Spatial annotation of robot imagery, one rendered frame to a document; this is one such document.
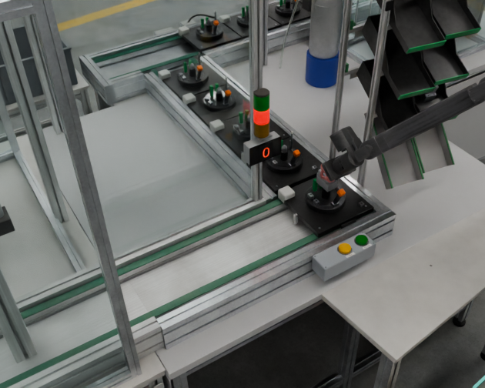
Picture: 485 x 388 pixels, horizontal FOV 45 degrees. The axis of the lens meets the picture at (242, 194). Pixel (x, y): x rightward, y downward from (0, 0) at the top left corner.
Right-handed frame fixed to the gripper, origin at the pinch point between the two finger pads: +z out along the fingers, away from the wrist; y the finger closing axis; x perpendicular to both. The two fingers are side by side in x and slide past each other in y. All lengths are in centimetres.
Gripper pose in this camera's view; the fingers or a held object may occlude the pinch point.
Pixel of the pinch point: (327, 173)
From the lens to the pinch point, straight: 202.1
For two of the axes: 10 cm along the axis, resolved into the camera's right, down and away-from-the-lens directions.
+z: -3.2, 2.3, 9.2
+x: 4.2, 9.0, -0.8
